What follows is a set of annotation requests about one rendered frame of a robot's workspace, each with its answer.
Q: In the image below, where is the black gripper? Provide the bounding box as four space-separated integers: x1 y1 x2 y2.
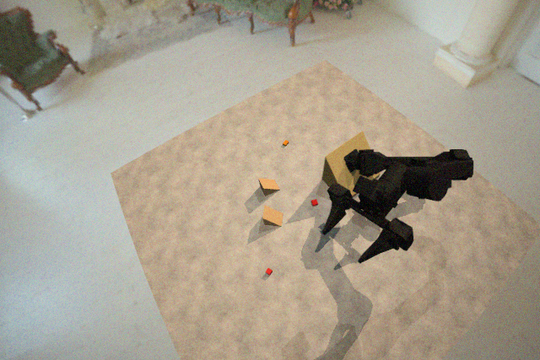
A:
322 184 413 263

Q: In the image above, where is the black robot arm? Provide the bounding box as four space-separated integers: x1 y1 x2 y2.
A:
344 149 473 212

